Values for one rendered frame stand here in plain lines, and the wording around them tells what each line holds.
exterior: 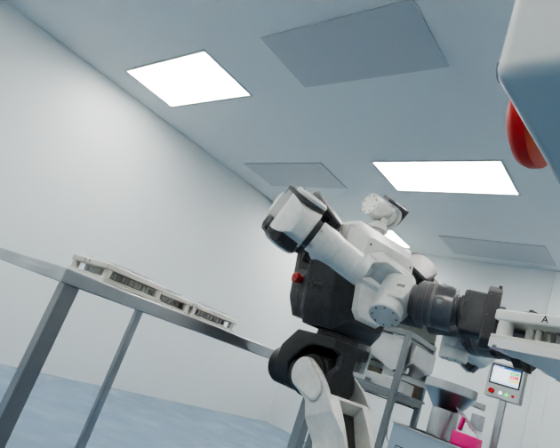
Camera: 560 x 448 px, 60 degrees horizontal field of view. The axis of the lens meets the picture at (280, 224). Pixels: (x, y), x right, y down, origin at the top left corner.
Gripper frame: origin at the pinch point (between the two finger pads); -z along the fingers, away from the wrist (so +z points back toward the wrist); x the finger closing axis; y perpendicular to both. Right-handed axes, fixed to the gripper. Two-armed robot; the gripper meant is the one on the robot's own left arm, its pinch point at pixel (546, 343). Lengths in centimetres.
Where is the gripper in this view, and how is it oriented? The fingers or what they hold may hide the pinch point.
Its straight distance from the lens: 111.5
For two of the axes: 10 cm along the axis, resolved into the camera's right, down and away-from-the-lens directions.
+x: -3.1, 9.1, -2.9
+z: -4.4, 1.3, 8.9
